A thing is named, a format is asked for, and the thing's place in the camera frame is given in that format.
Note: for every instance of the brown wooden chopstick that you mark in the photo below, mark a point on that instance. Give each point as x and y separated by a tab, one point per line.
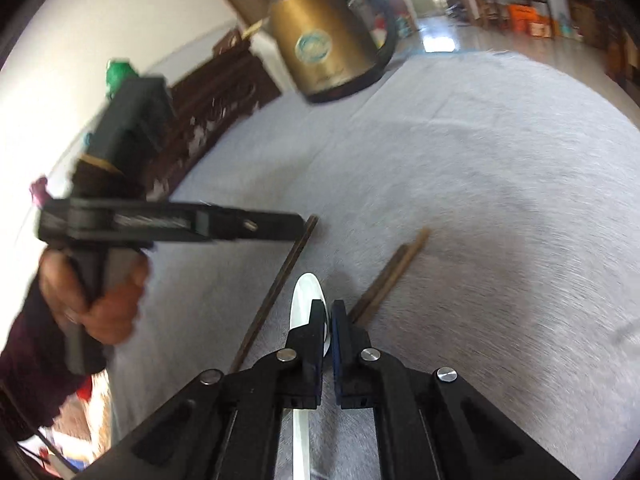
370	300
414	248

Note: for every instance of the person's left hand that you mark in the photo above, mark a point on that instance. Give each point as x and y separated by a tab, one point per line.
108	319

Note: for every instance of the white ceramic spoon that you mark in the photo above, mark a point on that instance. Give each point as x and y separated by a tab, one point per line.
306	290

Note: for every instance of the green thermos jug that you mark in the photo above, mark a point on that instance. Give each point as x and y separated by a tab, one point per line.
117	71

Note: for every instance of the dark wooden side table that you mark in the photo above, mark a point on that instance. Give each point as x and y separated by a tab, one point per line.
531	17

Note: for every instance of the light grey table cloth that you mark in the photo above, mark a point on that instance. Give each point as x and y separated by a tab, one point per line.
529	184

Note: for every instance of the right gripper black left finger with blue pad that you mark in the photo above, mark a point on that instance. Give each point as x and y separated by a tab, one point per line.
303	378

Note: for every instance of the gold electric kettle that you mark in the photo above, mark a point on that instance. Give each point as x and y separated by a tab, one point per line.
328	49

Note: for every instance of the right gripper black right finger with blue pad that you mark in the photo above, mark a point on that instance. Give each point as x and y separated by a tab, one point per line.
352	384

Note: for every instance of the dark wooden chopstick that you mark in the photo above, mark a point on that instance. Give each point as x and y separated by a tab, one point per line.
273	294

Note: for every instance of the carved dark wooden sideboard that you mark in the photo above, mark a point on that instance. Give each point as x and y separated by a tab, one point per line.
228	87

